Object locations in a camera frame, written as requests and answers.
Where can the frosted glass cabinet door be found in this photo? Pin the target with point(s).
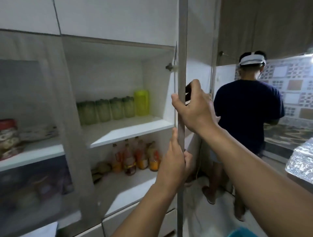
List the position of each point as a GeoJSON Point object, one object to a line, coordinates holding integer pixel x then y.
{"type": "Point", "coordinates": [36, 127]}

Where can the foil covered counter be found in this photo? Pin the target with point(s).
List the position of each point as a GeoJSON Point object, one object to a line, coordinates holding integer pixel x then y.
{"type": "Point", "coordinates": [301, 162]}

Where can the person's right forearm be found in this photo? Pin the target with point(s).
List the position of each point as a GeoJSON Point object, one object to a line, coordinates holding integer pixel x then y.
{"type": "Point", "coordinates": [256, 180]}

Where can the patterned white dish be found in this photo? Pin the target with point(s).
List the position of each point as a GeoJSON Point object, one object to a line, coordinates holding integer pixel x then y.
{"type": "Point", "coordinates": [39, 133]}

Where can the yellow sauce bottle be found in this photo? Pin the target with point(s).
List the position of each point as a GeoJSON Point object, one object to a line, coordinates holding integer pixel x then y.
{"type": "Point", "coordinates": [154, 158]}

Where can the white kitchen cabinet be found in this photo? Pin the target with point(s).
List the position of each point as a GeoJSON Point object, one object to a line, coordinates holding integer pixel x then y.
{"type": "Point", "coordinates": [117, 73]}

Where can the grey framed cabinet door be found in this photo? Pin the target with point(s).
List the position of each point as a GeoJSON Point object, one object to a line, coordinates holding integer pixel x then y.
{"type": "Point", "coordinates": [182, 61]}

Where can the person's right hand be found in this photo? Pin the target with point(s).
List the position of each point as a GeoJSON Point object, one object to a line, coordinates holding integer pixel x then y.
{"type": "Point", "coordinates": [199, 113]}

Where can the yellow plastic container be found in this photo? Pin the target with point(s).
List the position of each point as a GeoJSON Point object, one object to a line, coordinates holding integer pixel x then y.
{"type": "Point", "coordinates": [141, 102]}

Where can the white head band camera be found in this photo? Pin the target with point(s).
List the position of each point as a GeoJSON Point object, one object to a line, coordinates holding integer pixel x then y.
{"type": "Point", "coordinates": [251, 59]}

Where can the red snack packet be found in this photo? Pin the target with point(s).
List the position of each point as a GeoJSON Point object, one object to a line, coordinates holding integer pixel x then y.
{"type": "Point", "coordinates": [9, 139]}

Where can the glass jar with green lid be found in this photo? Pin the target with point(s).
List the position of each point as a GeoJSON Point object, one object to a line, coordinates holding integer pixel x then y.
{"type": "Point", "coordinates": [116, 108]}
{"type": "Point", "coordinates": [128, 106]}
{"type": "Point", "coordinates": [103, 110]}
{"type": "Point", "coordinates": [87, 113]}

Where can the person's left thumb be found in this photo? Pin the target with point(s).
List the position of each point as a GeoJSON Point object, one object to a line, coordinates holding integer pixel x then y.
{"type": "Point", "coordinates": [174, 142]}

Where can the brown wall cabinet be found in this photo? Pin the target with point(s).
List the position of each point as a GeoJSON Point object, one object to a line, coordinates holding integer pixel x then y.
{"type": "Point", "coordinates": [266, 26]}

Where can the person's left forearm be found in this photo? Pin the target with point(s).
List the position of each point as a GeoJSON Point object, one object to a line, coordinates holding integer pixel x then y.
{"type": "Point", "coordinates": [144, 212]}

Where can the crumpled green bag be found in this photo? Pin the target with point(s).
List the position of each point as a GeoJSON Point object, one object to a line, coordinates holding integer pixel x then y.
{"type": "Point", "coordinates": [100, 171]}

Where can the metal door hinge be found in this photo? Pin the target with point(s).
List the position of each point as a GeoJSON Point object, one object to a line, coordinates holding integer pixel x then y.
{"type": "Point", "coordinates": [171, 66]}

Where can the white cabinet drawer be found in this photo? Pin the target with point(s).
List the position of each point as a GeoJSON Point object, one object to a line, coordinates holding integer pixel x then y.
{"type": "Point", "coordinates": [144, 223]}

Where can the teal cloth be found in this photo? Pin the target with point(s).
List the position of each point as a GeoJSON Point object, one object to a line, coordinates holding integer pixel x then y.
{"type": "Point", "coordinates": [240, 232]}

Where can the orange sauce bottle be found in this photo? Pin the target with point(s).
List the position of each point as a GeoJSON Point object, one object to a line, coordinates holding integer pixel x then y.
{"type": "Point", "coordinates": [117, 160]}
{"type": "Point", "coordinates": [141, 156]}

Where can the person's right thumb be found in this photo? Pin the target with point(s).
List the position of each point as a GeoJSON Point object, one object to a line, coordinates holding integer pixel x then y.
{"type": "Point", "coordinates": [178, 103]}

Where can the dark red sauce bottle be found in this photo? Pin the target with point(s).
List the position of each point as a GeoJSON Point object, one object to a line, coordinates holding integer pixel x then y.
{"type": "Point", "coordinates": [129, 161]}

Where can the person's left hand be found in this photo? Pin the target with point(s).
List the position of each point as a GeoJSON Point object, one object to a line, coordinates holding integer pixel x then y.
{"type": "Point", "coordinates": [170, 168]}

